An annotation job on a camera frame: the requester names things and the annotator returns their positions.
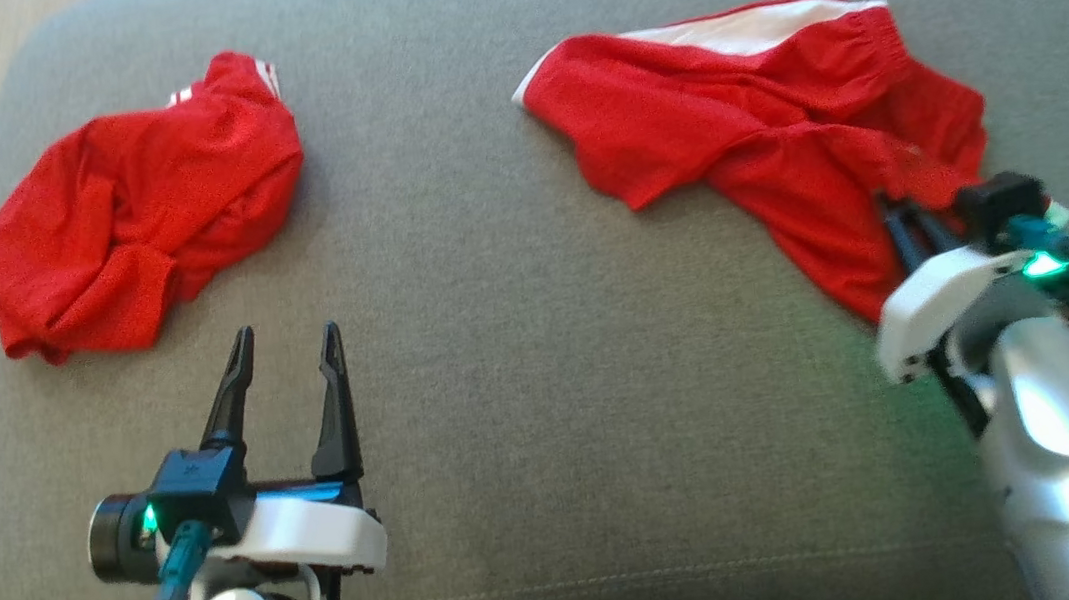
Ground red shorts white side panel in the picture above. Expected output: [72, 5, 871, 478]
[504, 0, 1010, 363]

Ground red shirt white stripes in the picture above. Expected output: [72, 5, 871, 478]
[0, 44, 326, 372]

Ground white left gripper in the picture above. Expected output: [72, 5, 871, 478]
[65, 312, 391, 600]

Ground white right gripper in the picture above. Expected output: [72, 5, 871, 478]
[860, 173, 1069, 387]

